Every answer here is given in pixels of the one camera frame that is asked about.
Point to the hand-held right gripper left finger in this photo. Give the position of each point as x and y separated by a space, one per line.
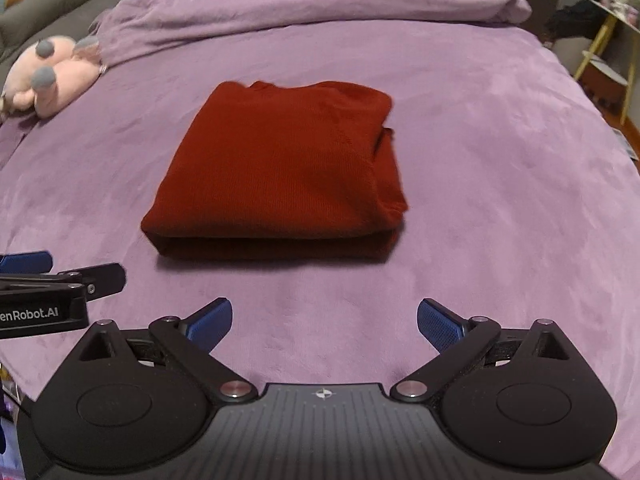
210 321

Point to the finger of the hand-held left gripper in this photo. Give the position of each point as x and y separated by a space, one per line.
24 262
100 280

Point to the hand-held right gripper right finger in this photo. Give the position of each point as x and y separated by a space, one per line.
439 324

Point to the red knit sweater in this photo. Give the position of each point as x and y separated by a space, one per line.
285 175

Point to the purple fleece blanket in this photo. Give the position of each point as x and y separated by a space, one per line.
450 260

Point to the pink plush toy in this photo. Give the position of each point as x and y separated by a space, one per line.
52 77

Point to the grey upholstered sofa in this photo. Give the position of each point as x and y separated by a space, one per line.
45 15

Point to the dark cloth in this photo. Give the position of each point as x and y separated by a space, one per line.
575 20

